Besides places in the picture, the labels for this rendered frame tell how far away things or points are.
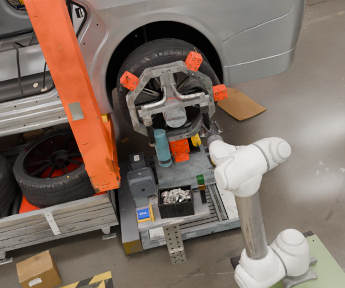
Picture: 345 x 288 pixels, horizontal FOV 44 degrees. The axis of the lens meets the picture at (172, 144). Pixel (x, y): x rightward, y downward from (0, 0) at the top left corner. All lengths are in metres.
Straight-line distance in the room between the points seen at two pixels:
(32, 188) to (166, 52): 1.27
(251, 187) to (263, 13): 1.44
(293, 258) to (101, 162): 1.20
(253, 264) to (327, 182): 1.46
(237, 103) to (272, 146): 2.47
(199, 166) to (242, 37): 0.97
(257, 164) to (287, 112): 2.36
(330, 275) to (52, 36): 1.79
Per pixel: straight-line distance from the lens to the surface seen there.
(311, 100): 4.20
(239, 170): 1.69
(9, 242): 3.19
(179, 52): 2.66
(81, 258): 3.14
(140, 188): 2.95
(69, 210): 2.96
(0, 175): 3.26
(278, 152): 1.74
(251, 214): 1.86
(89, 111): 2.38
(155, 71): 2.59
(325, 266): 2.40
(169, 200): 2.52
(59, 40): 2.20
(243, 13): 2.85
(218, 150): 2.27
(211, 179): 3.20
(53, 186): 2.96
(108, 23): 2.72
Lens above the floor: 2.32
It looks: 38 degrees down
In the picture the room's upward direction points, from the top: 12 degrees counter-clockwise
